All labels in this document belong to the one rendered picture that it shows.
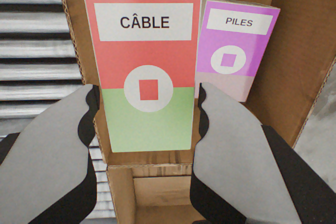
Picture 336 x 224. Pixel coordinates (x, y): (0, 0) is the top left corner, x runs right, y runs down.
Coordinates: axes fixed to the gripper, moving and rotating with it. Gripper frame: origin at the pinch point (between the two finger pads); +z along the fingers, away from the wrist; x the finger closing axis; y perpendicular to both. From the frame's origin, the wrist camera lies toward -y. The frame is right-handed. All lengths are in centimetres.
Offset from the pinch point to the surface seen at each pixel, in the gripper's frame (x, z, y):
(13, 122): -45, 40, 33
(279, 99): 20.6, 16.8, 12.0
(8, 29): -35, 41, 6
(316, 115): 129, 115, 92
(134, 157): -3.7, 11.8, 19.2
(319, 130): 138, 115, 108
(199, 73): 7.5, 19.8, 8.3
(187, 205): 9, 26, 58
